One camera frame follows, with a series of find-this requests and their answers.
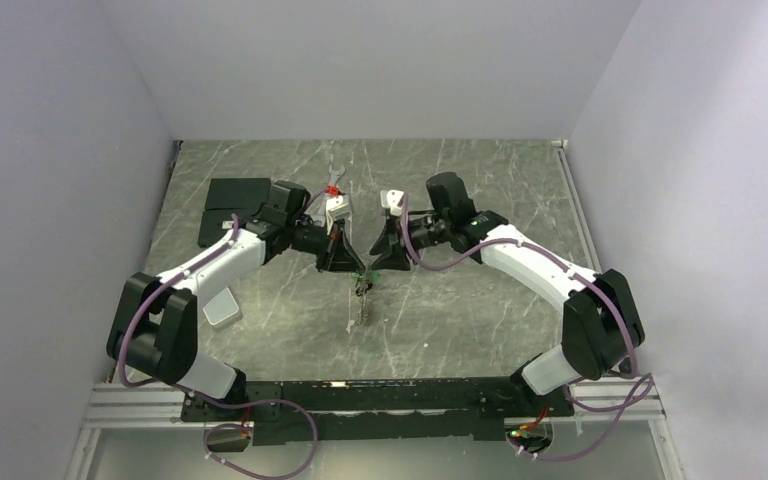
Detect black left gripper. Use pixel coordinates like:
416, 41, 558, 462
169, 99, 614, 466
286, 216, 365, 274

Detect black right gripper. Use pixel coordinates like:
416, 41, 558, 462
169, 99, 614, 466
369, 213, 451, 272

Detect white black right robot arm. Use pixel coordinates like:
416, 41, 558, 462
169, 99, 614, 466
370, 172, 645, 415

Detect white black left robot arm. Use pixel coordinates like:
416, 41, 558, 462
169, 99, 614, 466
106, 181, 365, 420

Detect silver open-end wrench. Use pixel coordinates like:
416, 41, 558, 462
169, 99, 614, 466
325, 162, 346, 196

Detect black flat electronic box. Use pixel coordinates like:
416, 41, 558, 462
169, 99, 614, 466
197, 178, 272, 248

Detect white rectangular router box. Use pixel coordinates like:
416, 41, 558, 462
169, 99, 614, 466
202, 288, 242, 330

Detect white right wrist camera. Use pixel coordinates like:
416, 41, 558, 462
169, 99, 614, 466
379, 189, 405, 217

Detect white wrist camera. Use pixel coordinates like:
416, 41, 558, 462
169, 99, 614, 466
320, 185, 353, 230
379, 189, 405, 217

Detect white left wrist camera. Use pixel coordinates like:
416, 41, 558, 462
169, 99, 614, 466
320, 185, 353, 230

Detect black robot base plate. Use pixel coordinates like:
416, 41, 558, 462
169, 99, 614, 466
181, 376, 574, 446

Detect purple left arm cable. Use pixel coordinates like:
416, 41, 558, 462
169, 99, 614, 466
116, 188, 339, 480

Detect aluminium frame rail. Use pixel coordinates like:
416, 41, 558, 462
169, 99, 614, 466
65, 377, 685, 479

